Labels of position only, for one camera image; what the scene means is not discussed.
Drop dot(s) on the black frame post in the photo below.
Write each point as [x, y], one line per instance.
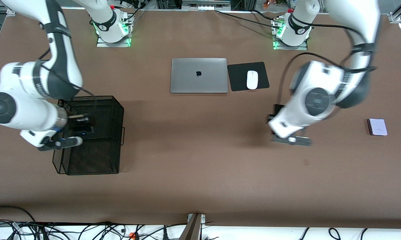
[168, 4]

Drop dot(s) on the orange toy figure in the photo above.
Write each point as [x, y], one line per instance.
[270, 4]

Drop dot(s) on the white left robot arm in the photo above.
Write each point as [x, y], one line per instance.
[317, 100]

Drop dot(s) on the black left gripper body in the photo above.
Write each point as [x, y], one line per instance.
[278, 109]

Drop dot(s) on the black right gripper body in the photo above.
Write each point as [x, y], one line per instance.
[76, 124]

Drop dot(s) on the black mesh two-tier tray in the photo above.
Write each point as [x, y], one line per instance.
[93, 160]

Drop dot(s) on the white power strip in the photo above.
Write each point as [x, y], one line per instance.
[205, 7]

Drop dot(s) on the lavender flip phone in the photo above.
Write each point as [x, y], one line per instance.
[378, 127]

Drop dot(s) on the silver closed laptop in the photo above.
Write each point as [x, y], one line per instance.
[187, 80]

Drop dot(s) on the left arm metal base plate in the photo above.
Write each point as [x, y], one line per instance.
[303, 48]

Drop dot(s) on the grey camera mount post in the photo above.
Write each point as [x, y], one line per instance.
[192, 230]

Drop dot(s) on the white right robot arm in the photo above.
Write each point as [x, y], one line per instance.
[20, 110]

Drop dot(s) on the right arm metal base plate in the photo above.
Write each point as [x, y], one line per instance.
[102, 44]

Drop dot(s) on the white computer mouse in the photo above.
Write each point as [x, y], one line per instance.
[252, 80]

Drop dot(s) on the black mouse pad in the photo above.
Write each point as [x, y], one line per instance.
[239, 78]

